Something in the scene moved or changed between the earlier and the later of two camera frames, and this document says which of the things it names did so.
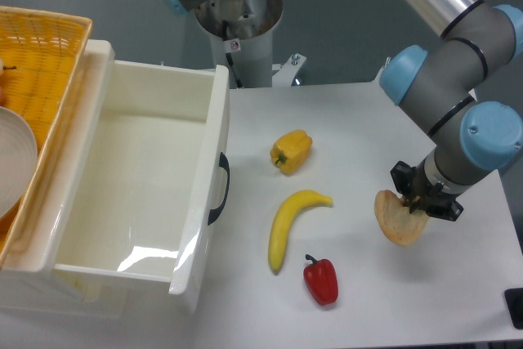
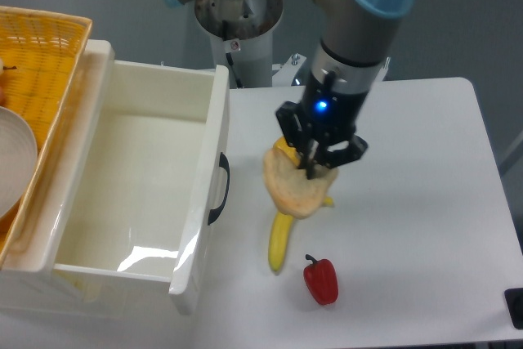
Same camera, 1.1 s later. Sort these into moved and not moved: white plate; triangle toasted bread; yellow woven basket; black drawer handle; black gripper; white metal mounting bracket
Moved: triangle toasted bread; black gripper
Not moved: yellow woven basket; white plate; white metal mounting bracket; black drawer handle
